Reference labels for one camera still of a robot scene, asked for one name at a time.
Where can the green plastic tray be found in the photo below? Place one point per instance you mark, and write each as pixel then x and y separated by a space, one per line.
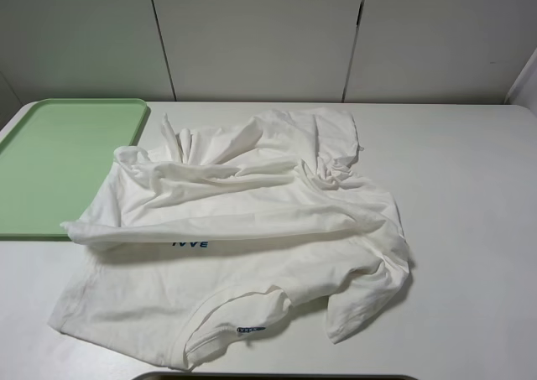
pixel 55 158

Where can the white short sleeve t-shirt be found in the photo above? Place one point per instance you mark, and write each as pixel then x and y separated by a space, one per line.
pixel 219 233

